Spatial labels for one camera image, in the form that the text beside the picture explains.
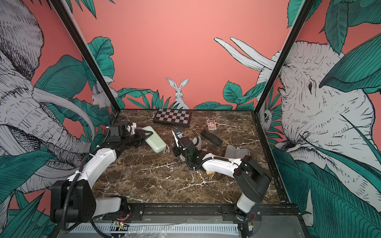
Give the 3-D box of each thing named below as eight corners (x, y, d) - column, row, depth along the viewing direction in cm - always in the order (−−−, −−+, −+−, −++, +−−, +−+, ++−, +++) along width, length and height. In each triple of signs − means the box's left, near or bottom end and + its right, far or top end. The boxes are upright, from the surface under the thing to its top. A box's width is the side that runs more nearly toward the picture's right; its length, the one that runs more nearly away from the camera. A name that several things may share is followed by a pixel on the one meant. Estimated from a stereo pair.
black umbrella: (199, 136, 107) (199, 133, 104) (203, 131, 110) (203, 128, 107) (219, 147, 101) (220, 144, 98) (223, 142, 104) (224, 139, 101)
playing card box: (208, 130, 111) (208, 128, 109) (207, 122, 116) (207, 120, 114) (216, 130, 111) (216, 128, 109) (215, 122, 116) (215, 120, 114)
